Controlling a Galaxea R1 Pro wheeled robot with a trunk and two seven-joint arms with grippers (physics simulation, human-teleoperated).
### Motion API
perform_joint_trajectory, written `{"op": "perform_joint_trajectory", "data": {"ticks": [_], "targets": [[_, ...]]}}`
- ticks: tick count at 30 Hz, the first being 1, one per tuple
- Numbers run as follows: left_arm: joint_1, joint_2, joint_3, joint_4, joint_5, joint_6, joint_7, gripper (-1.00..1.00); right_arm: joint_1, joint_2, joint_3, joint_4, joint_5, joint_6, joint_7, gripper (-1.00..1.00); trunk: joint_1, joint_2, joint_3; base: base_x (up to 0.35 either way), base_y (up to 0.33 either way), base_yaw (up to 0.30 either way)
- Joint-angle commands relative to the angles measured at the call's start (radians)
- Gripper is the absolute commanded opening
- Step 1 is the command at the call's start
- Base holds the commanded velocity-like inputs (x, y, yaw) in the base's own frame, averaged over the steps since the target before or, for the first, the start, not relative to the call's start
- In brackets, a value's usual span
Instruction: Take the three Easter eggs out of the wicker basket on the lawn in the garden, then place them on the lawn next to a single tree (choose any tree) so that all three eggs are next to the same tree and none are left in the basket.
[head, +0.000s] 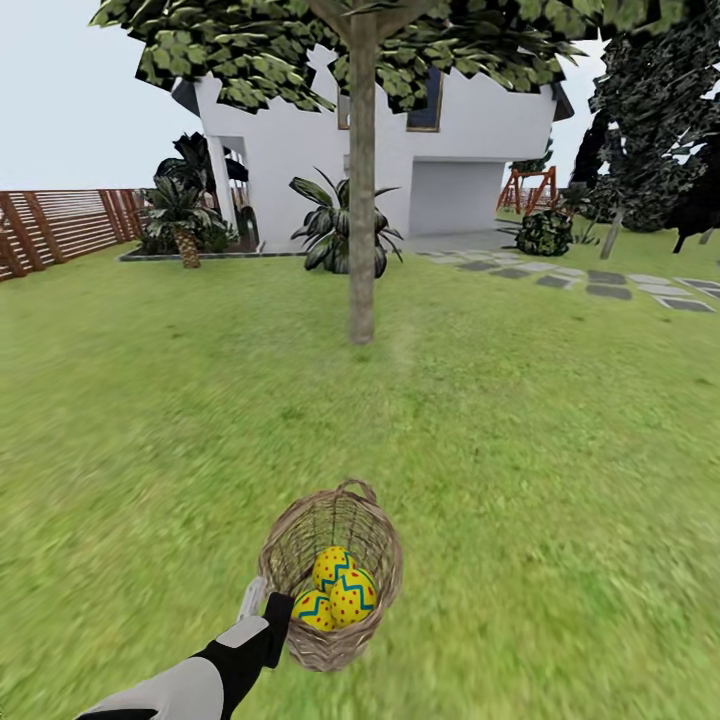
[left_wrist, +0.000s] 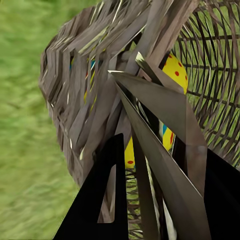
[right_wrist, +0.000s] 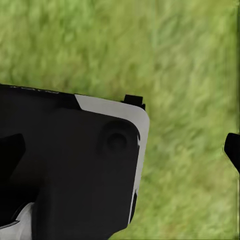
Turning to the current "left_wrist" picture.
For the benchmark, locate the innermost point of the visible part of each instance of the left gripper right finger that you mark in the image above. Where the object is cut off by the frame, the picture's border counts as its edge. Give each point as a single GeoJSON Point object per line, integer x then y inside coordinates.
{"type": "Point", "coordinates": [222, 198]}

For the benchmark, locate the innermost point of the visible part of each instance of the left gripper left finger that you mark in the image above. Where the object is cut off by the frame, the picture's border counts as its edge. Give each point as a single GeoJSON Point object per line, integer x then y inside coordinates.
{"type": "Point", "coordinates": [81, 221]}

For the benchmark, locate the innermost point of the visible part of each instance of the wicker basket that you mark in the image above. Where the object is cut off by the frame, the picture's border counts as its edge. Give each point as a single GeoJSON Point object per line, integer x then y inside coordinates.
{"type": "Point", "coordinates": [126, 91]}

